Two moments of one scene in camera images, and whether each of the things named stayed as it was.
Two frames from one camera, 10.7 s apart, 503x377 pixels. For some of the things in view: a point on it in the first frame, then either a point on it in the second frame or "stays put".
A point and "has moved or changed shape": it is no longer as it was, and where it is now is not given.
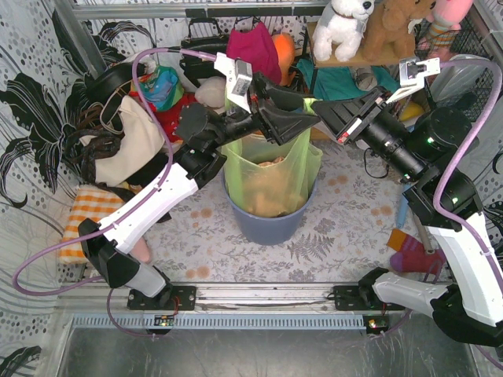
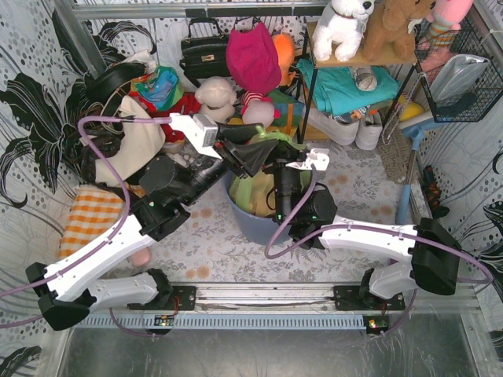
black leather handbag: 203,37 stays put
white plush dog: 340,25 stays put
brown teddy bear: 388,23 stays put
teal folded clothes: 336,82 stays put
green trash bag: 269,180 has moved or changed shape
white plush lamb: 212,92 stays put
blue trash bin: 266,230 stays put
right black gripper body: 358,121 -> 286,168
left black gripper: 258,116 -> 229,158
